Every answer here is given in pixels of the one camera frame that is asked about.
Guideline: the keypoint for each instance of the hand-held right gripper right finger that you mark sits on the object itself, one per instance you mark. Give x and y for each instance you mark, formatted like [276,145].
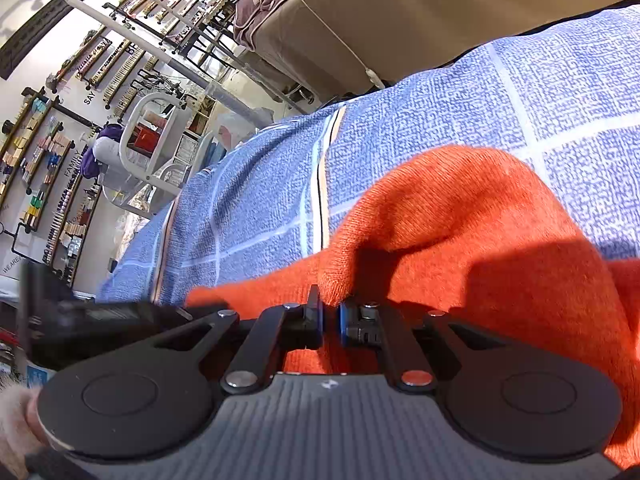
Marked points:
[344,319]

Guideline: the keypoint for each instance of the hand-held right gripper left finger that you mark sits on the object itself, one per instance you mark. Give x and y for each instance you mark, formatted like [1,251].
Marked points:
[314,312]

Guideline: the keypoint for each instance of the orange knit garment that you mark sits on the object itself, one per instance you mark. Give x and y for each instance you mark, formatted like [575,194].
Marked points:
[450,240]

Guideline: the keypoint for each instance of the person's left hand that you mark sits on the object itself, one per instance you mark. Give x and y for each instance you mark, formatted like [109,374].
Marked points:
[17,430]

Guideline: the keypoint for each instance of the blue plaid bed sheet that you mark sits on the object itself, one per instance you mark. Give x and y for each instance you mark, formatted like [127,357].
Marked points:
[260,200]

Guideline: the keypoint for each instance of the white pump bottle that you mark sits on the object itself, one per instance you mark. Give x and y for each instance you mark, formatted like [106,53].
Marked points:
[107,160]

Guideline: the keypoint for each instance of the purple cloth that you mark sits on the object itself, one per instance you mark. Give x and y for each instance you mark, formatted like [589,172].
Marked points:
[102,135]

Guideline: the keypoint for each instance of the white trolley cart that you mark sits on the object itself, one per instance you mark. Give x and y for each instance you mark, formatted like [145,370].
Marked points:
[160,145]

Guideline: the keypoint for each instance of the red box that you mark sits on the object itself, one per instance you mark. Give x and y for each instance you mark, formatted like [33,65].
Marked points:
[146,139]

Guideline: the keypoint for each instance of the brown covered massage bed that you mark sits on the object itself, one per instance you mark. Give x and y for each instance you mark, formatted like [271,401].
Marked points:
[360,15]

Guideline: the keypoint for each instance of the wall shelves of small bottles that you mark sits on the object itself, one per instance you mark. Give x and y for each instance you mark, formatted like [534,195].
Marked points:
[75,110]

